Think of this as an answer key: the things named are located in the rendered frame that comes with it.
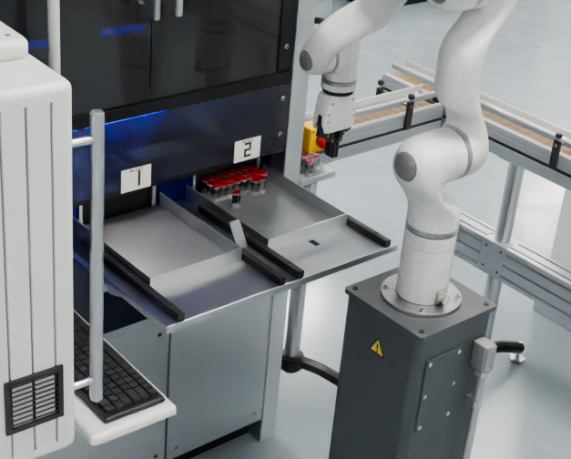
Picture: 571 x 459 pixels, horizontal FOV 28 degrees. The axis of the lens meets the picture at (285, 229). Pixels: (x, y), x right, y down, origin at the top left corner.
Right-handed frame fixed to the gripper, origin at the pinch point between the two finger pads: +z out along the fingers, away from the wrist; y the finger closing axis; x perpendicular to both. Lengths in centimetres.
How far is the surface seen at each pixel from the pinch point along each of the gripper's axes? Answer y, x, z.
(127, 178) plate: 43, -24, 7
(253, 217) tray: 11.7, -13.8, 21.9
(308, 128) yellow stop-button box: -14.7, -24.5, 7.2
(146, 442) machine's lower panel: 36, -25, 91
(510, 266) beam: -85, -1, 60
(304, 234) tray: 8.3, 2.0, 20.7
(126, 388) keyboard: 75, 23, 27
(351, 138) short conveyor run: -42, -34, 20
